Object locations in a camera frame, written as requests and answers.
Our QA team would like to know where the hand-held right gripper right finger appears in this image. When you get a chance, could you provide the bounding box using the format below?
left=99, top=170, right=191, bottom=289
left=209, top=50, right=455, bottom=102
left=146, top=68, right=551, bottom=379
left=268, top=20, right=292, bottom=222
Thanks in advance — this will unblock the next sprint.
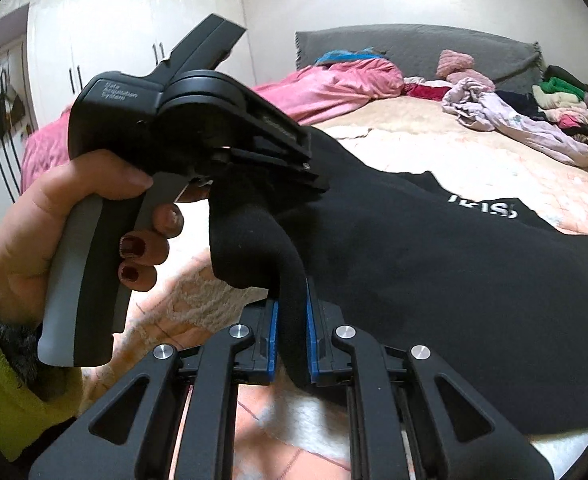
left=305, top=280, right=557, bottom=480

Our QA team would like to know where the person's left forearm green sleeve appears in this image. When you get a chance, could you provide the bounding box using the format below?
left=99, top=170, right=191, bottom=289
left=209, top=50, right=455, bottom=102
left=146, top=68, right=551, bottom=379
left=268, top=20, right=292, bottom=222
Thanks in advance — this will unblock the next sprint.
left=0, top=227, right=87, bottom=463

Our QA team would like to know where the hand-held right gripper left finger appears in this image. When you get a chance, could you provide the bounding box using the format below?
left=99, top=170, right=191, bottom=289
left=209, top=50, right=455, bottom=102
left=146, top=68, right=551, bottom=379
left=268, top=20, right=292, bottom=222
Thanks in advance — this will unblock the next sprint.
left=28, top=300, right=279, bottom=480

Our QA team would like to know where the lilac crumpled garment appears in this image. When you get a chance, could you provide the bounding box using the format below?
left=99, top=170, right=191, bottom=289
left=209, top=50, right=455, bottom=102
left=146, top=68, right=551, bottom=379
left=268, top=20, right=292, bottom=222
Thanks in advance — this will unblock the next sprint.
left=441, top=80, right=588, bottom=168

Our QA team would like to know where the pink knitted garment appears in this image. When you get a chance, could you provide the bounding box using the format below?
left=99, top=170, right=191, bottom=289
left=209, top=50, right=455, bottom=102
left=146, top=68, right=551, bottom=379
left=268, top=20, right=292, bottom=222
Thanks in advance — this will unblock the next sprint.
left=436, top=49, right=476, bottom=79

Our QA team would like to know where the pink duvet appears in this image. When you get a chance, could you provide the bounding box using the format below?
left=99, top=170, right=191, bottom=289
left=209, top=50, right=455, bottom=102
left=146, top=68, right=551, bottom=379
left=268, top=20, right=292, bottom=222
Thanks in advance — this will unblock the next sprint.
left=21, top=57, right=405, bottom=196

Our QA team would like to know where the person's left hand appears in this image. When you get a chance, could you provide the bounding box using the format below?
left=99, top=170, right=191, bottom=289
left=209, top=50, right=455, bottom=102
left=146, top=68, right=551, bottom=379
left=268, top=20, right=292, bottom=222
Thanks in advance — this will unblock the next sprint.
left=0, top=150, right=185, bottom=322

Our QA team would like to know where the bed with beige sheet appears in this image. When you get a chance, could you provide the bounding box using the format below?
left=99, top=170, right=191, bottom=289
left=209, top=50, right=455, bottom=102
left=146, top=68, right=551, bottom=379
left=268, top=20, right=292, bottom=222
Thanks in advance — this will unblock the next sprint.
left=21, top=55, right=588, bottom=480

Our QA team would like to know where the white wardrobe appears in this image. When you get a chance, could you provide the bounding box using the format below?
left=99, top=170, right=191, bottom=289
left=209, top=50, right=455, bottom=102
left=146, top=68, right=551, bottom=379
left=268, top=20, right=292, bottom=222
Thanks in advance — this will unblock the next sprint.
left=26, top=0, right=257, bottom=133

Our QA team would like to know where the pile of folded clothes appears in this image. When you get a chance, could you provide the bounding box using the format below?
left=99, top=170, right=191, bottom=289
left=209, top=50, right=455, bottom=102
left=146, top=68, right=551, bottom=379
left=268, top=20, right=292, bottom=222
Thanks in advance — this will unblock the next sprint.
left=494, top=65, right=588, bottom=176

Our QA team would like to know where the mauve knitted garment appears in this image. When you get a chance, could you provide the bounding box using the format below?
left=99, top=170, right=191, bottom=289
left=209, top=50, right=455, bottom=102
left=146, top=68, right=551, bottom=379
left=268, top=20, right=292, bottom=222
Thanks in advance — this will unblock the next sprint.
left=446, top=71, right=496, bottom=93

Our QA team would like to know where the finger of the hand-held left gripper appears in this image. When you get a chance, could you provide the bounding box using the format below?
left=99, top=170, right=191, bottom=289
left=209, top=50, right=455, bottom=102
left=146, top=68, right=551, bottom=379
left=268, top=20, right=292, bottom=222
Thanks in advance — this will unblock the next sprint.
left=234, top=89, right=315, bottom=162
left=209, top=147, right=331, bottom=196

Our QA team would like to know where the peach and white patterned blanket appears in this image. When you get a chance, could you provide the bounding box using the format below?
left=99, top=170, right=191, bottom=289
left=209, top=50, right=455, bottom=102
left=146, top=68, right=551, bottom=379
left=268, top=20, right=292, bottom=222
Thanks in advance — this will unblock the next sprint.
left=81, top=125, right=588, bottom=480

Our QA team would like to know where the black shirt with orange sleeves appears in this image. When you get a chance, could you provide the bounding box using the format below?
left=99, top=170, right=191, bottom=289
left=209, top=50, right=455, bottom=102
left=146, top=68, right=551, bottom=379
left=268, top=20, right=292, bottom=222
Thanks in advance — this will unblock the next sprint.
left=206, top=132, right=588, bottom=441

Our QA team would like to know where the blue cloth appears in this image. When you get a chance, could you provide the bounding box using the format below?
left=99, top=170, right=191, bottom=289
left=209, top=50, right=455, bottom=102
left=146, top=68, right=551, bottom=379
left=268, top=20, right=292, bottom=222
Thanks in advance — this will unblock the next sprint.
left=314, top=47, right=389, bottom=66

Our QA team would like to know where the grey headboard cover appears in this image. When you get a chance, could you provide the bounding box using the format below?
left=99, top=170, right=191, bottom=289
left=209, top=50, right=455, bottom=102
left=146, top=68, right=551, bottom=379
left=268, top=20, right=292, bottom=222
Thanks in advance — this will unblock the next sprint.
left=294, top=24, right=545, bottom=86

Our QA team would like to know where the red cloth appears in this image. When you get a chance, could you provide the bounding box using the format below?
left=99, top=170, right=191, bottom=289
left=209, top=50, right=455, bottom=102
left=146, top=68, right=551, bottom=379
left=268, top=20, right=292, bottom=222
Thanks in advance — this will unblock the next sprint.
left=404, top=77, right=452, bottom=102

